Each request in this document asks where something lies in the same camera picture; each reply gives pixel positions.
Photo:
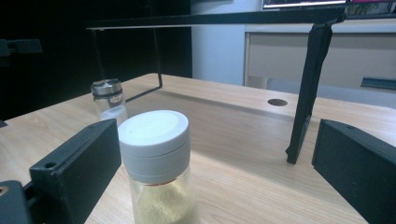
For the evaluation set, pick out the monitor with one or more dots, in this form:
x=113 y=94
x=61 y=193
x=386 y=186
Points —
x=305 y=2

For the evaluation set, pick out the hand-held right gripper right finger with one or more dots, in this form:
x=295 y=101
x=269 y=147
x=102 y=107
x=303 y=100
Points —
x=358 y=168

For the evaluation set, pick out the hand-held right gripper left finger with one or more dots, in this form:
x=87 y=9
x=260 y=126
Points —
x=77 y=165

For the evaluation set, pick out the white panel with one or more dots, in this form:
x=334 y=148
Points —
x=218 y=53

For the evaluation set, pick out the black curtain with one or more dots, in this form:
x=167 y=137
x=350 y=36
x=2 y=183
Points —
x=62 y=68

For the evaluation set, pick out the beige wooden cabinet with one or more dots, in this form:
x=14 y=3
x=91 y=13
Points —
x=280 y=56

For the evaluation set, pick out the black shelf with metal legs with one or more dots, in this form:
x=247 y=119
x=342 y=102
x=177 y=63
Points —
x=218 y=18

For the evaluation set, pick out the metal lid jar white powder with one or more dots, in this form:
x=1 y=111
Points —
x=107 y=88

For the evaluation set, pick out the white lid jar yellow powder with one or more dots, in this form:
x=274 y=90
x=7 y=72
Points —
x=154 y=146

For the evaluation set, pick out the dark grey bar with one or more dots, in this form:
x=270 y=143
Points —
x=378 y=83

